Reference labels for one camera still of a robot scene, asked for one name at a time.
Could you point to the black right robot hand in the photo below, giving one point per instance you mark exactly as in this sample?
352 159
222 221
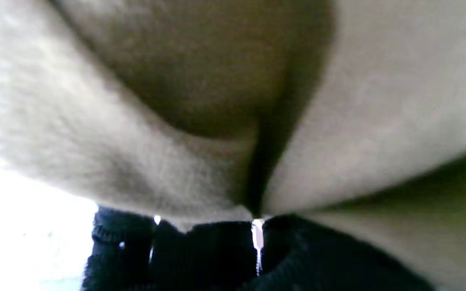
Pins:
217 254

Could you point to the brown pillowcase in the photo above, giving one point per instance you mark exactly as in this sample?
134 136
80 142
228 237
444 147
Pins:
136 121

